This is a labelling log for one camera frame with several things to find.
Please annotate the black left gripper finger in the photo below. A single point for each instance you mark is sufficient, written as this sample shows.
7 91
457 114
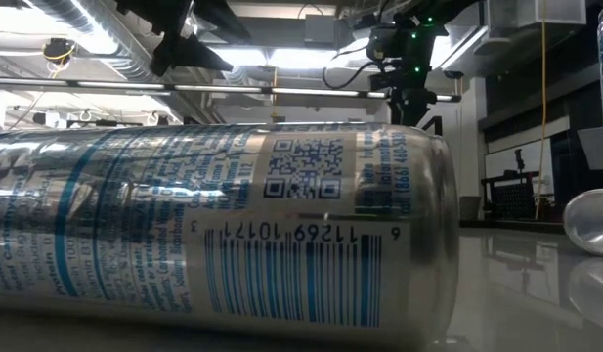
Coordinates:
223 19
196 56

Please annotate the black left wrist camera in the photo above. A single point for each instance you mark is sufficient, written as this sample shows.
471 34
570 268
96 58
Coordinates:
165 61

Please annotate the blue silver Red Bull can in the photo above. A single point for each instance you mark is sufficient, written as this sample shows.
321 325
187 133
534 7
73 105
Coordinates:
587 225
184 220

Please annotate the black equipment cart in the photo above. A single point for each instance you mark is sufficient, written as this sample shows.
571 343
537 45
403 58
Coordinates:
513 200

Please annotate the ceiling light fixture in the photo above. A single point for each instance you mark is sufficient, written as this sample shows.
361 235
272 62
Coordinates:
291 57

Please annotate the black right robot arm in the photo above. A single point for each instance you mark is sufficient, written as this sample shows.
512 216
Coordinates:
408 44

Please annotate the grey rectangular air duct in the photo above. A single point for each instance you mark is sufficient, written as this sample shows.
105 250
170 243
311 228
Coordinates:
550 12

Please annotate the grey junction box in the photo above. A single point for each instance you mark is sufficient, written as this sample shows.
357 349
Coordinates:
320 29

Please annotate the grey bin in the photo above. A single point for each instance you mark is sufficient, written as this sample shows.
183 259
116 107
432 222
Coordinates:
470 207

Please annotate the overhead light bar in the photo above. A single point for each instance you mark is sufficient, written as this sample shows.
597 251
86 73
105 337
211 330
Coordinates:
232 89

